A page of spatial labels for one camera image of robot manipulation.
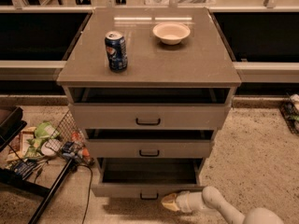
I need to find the grey drawer cabinet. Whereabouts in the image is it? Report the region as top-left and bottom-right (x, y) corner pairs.
(56, 7), (243, 201)

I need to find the grey bottom drawer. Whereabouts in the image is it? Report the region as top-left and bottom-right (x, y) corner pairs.
(92, 158), (205, 200)

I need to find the white paper bowl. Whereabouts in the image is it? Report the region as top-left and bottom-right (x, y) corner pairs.
(152, 22), (191, 45)

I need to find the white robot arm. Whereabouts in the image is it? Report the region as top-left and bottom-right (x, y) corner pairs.
(162, 186), (284, 224)

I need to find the grey drawer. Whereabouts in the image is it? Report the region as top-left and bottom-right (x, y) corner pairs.
(86, 129), (215, 158)
(67, 87), (233, 130)
(92, 158), (205, 200)

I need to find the black wire basket right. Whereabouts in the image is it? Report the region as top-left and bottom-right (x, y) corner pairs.
(279, 93), (299, 135)

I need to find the blue Pepsi can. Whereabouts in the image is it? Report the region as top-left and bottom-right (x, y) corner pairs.
(105, 31), (128, 72)

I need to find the green snack bag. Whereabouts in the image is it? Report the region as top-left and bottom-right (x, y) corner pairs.
(24, 122), (60, 160)

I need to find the yellow-tipped gripper finger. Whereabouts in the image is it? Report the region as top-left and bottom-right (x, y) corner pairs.
(161, 193), (179, 212)

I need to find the grey middle drawer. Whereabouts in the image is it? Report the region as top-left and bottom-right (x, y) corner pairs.
(86, 129), (215, 158)

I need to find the black power cable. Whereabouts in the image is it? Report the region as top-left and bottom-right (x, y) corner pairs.
(76, 162), (94, 224)

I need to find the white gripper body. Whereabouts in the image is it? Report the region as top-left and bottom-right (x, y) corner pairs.
(176, 191), (192, 213)

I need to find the black wire basket left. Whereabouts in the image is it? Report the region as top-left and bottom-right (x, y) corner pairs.
(42, 111), (85, 163)

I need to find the black wire basket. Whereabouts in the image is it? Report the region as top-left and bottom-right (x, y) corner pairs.
(279, 93), (299, 135)
(42, 111), (85, 163)

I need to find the grey top drawer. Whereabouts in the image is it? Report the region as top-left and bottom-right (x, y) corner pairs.
(67, 87), (233, 130)

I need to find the blue snack packet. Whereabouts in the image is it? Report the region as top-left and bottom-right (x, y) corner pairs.
(12, 161), (37, 180)

